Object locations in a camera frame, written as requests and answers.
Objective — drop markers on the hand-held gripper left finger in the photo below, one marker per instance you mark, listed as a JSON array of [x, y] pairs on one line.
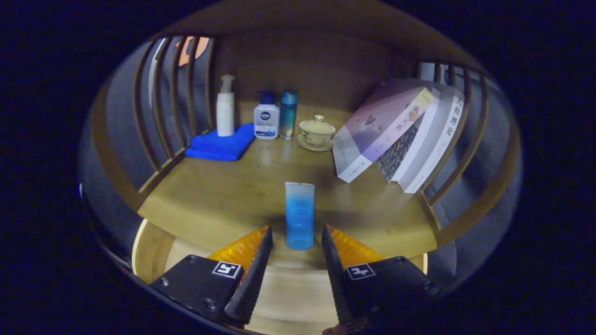
[[253, 279]]

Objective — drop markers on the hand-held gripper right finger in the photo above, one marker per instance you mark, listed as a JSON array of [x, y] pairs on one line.
[[337, 284]]

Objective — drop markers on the wooden drawer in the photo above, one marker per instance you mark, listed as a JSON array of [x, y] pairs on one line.
[[298, 298]]

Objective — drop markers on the blue cosmetic tube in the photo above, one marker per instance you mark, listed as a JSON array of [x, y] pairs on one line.
[[299, 214]]

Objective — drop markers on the wooden countertop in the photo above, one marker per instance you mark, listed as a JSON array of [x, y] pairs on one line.
[[233, 195]]

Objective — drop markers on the wooden cabinet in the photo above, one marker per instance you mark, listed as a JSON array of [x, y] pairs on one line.
[[316, 60]]

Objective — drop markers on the blue folded cloth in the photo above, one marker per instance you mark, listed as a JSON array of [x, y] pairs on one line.
[[221, 146]]

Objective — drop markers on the beige lidded tea cup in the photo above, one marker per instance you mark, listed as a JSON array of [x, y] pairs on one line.
[[316, 132]]

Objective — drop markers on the white lotion bottle blue cap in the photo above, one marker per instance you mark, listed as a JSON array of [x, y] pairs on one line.
[[266, 118]]

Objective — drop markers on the purple cover book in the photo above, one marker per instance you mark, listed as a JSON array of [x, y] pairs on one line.
[[382, 125]]

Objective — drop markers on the slim teal bottle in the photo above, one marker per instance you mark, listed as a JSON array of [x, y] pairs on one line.
[[288, 114]]

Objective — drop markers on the white spray bottle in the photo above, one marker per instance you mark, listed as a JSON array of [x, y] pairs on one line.
[[225, 111]]

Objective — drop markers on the white book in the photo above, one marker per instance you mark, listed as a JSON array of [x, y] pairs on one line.
[[437, 139]]

